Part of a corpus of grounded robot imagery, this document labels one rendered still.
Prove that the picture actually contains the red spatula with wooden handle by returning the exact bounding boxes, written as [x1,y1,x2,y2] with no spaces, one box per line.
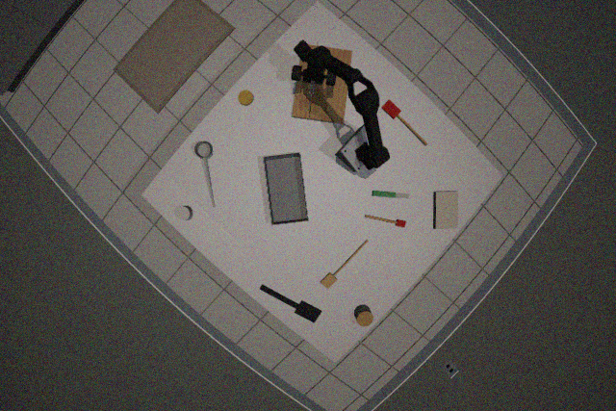
[381,99,427,145]

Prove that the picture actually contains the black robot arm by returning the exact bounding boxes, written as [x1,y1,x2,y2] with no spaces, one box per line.
[294,40,390,170]

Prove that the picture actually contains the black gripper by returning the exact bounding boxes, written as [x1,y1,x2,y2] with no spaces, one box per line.
[292,65,336,86]

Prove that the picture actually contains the black spatula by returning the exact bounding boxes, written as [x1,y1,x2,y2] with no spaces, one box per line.
[260,285,321,323]

